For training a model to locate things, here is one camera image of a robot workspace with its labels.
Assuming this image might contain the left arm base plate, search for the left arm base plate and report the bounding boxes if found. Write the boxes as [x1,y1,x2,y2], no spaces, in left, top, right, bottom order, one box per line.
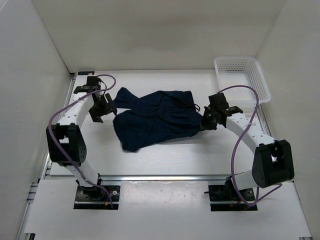
[73,180,121,210]

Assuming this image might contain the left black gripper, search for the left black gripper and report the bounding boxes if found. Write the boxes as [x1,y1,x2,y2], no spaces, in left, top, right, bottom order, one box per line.
[89,93,118,124]

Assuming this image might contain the white plastic mesh basket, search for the white plastic mesh basket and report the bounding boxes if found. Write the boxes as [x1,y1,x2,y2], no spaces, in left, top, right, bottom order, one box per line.
[214,56,271,113]

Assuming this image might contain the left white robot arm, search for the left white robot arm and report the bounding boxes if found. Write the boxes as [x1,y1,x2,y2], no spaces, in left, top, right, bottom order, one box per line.
[46,74,117,200]

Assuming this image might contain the navy blue shorts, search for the navy blue shorts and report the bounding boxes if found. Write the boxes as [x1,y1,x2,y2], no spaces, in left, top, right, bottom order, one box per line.
[113,87,202,153]

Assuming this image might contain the small dark label sticker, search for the small dark label sticker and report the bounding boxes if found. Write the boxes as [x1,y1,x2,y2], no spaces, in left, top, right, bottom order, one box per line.
[77,71,95,76]

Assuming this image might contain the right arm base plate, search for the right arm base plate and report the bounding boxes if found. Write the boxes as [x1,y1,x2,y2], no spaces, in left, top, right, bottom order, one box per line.
[204,185,258,212]

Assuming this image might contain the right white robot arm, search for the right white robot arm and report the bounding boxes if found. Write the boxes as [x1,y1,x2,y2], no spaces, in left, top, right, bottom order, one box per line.
[200,93,295,200]

